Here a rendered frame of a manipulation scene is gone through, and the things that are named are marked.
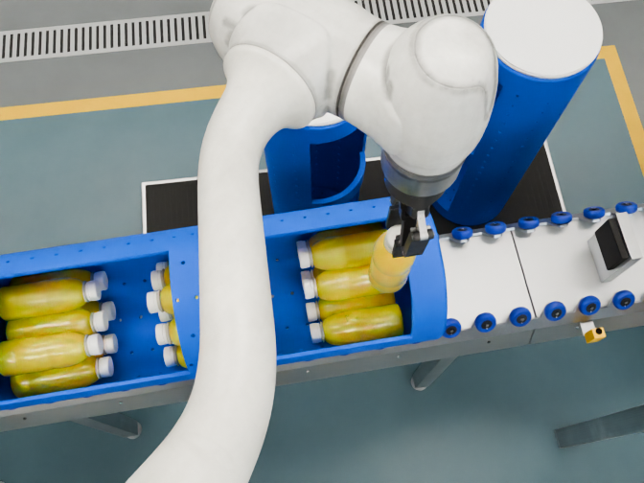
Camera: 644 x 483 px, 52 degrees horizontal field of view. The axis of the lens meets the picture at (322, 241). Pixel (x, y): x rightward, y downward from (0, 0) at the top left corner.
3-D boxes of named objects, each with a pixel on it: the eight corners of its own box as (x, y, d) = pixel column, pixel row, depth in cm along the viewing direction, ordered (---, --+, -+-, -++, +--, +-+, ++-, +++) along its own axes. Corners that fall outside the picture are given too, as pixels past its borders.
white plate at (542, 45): (562, -35, 163) (560, -32, 164) (463, 3, 159) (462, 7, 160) (626, 50, 154) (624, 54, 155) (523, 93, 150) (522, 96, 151)
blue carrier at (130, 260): (430, 350, 138) (459, 321, 111) (3, 420, 133) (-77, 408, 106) (403, 222, 147) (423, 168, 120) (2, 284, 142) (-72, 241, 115)
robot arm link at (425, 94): (494, 121, 70) (384, 68, 73) (538, 23, 56) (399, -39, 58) (448, 201, 67) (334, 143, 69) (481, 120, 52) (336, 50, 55)
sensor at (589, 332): (598, 341, 143) (608, 336, 139) (586, 343, 143) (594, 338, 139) (587, 307, 146) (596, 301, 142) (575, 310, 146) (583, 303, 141)
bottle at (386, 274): (367, 293, 111) (375, 261, 96) (367, 256, 114) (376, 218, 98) (406, 295, 111) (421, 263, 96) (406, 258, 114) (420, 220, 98)
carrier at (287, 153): (264, 246, 231) (343, 270, 228) (235, 109, 149) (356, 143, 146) (290, 176, 241) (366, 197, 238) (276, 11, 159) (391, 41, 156)
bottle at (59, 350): (10, 379, 124) (98, 366, 125) (-7, 374, 118) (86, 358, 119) (10, 345, 127) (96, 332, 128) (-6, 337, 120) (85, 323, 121)
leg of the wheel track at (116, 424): (142, 437, 222) (79, 415, 164) (125, 440, 222) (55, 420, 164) (141, 420, 225) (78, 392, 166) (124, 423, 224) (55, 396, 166)
